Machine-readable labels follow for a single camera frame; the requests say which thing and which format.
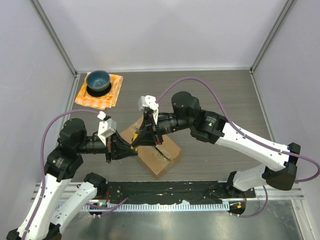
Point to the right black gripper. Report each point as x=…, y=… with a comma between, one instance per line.
x=150, y=134

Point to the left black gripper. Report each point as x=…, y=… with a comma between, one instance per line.
x=117, y=148

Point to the brown cardboard express box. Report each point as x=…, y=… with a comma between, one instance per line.
x=160, y=158

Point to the yellow utility knife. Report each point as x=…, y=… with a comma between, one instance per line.
x=134, y=145

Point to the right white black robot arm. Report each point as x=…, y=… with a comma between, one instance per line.
x=277, y=169

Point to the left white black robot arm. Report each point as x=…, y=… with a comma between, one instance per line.
x=47, y=222

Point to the orange checkered cloth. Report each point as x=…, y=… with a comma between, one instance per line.
x=96, y=100

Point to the black round coaster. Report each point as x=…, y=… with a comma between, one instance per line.
x=99, y=91

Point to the blue ceramic bowl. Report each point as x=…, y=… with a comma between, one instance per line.
x=98, y=80

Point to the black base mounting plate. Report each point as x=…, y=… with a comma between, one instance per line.
x=170, y=192

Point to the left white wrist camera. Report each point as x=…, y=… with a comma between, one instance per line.
x=107, y=127

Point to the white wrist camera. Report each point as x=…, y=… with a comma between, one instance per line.
x=107, y=127
x=149, y=101

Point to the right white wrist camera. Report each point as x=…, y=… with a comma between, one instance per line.
x=149, y=101

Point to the white slotted cable duct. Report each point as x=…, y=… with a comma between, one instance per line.
x=181, y=207

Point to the aluminium frame rail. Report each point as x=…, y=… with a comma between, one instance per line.
x=295, y=193

